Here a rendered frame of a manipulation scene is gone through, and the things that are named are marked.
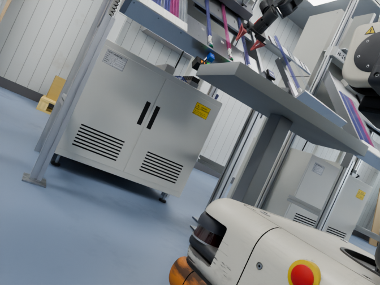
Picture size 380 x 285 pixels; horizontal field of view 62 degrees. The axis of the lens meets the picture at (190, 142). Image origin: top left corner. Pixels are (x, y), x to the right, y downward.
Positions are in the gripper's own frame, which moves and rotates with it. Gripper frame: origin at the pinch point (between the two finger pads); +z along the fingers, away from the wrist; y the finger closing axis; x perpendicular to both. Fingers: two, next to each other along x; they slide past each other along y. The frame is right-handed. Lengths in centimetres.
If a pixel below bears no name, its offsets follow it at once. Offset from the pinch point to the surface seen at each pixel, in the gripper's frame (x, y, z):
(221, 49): 17.2, 15.5, 0.9
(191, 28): 16.2, 31.4, 0.7
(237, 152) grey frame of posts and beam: 47, -10, 24
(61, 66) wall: -214, 65, 249
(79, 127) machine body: 39, 53, 58
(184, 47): 26.6, 32.6, 4.2
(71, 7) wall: -265, 83, 194
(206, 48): 26.6, 25.2, -0.4
